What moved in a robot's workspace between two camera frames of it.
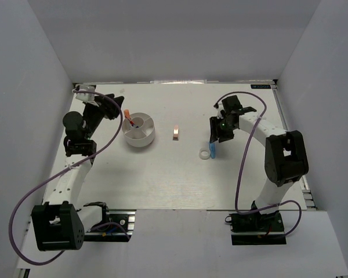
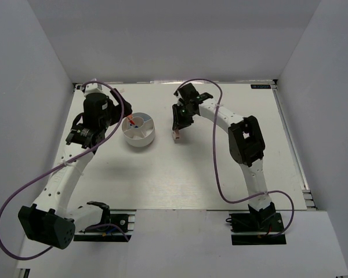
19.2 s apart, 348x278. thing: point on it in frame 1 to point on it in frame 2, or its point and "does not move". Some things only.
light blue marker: (213, 152) to (146, 117)
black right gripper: (215, 132) to (178, 122)
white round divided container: (142, 135) does not move
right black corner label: (260, 86) does not move
